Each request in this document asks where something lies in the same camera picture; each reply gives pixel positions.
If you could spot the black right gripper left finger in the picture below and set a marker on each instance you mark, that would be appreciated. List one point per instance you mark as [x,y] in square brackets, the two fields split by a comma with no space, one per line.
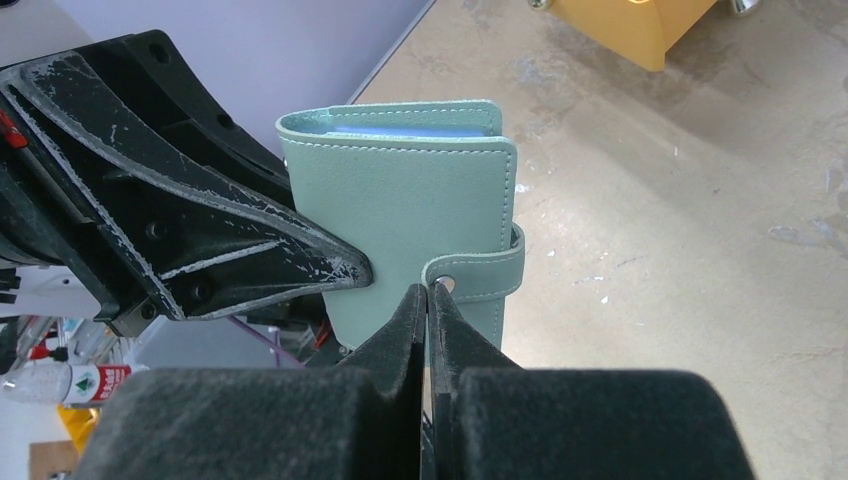
[358,419]

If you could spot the yellow open drawer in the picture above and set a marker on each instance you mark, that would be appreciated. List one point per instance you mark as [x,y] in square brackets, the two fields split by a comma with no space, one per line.
[641,31]

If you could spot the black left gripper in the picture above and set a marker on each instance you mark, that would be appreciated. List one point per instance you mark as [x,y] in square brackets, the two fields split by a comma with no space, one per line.
[118,164]

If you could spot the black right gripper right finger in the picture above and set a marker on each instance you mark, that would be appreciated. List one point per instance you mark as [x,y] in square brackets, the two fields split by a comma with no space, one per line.
[493,419]

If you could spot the green card holder wallet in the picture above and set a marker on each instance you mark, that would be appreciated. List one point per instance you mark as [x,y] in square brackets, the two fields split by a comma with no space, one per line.
[425,190]

